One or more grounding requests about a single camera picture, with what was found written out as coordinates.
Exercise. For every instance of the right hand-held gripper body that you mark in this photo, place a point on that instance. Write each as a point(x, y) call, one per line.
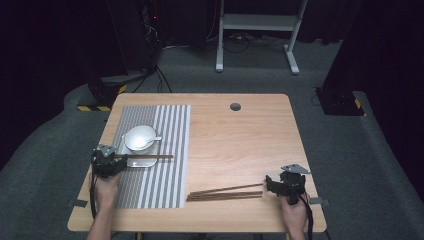
point(293, 183)

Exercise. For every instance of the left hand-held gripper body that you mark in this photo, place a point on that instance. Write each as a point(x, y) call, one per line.
point(105, 163)

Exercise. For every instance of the white square plate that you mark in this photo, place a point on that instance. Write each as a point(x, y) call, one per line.
point(143, 162)

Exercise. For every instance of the person's left hand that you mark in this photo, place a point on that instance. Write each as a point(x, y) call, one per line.
point(106, 191)

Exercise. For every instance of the person's right hand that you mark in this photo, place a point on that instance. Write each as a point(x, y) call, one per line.
point(294, 215)

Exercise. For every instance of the white bowl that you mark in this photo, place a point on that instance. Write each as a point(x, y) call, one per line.
point(138, 136)

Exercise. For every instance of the grey tape piece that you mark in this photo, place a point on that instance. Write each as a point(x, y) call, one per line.
point(320, 201)
point(78, 202)

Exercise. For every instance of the white spoon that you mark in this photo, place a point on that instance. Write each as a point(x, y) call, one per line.
point(155, 138)

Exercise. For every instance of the grey striped placemat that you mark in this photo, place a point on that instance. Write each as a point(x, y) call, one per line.
point(173, 133)

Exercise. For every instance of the black base with yellow stripes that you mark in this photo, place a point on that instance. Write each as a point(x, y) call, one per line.
point(103, 93)
point(340, 103)

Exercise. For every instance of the grey round table grommet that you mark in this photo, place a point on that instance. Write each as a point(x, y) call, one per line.
point(235, 107)

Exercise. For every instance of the black equipment rack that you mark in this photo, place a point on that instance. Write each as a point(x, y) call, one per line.
point(140, 33)

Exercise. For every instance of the white metal stand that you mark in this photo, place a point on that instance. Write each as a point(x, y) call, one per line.
point(256, 21)

